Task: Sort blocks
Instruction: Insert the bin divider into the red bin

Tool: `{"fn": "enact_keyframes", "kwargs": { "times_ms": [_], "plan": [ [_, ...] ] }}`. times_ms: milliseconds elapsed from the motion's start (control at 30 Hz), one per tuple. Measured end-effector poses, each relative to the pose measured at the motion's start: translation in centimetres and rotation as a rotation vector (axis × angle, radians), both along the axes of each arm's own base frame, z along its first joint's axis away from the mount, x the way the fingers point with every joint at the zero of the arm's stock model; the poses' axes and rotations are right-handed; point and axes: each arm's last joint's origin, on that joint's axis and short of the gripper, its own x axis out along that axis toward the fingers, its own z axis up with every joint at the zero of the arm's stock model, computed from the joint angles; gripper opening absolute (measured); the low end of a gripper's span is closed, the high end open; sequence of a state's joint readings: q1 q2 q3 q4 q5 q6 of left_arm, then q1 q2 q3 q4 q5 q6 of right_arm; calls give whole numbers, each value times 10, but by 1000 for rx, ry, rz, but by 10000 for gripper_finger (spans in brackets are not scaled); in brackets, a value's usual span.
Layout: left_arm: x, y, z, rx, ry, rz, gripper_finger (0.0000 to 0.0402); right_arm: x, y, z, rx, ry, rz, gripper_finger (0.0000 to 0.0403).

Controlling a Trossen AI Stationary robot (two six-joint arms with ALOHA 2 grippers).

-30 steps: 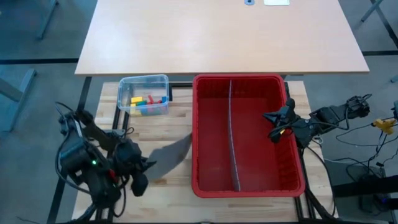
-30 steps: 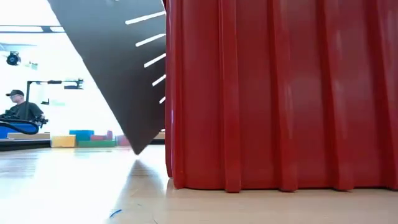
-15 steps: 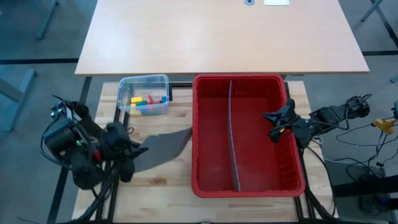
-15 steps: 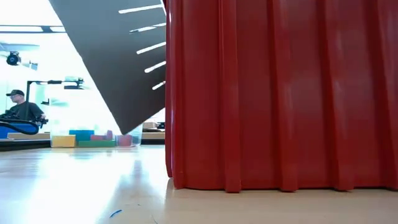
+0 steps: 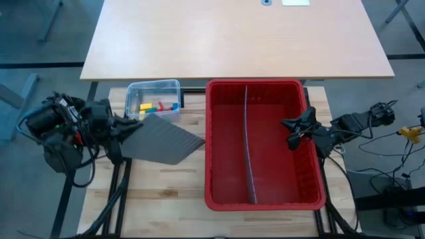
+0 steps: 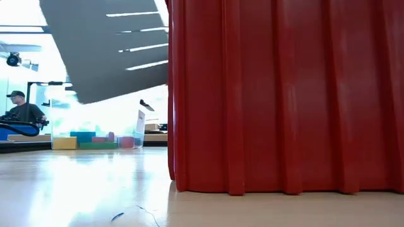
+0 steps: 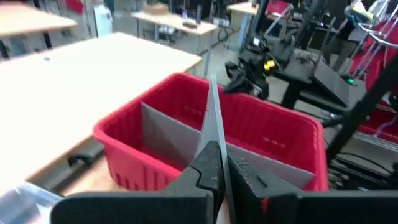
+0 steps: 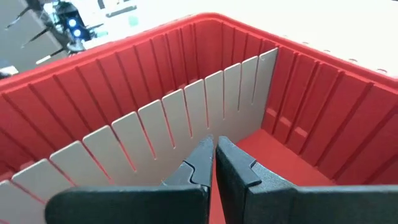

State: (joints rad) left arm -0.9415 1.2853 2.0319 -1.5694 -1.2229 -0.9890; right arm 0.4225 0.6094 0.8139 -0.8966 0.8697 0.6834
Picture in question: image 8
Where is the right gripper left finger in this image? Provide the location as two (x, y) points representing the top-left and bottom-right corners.
(45, 134), (216, 224)

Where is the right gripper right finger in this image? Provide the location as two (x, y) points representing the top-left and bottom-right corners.
(215, 136), (398, 224)

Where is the red plastic bin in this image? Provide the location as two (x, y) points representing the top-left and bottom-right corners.
(0, 12), (398, 224)

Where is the grey slotted divider panel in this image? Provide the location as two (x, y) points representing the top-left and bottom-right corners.
(0, 47), (279, 224)

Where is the computer with blue lights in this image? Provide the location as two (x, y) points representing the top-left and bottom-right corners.
(55, 1), (94, 54)

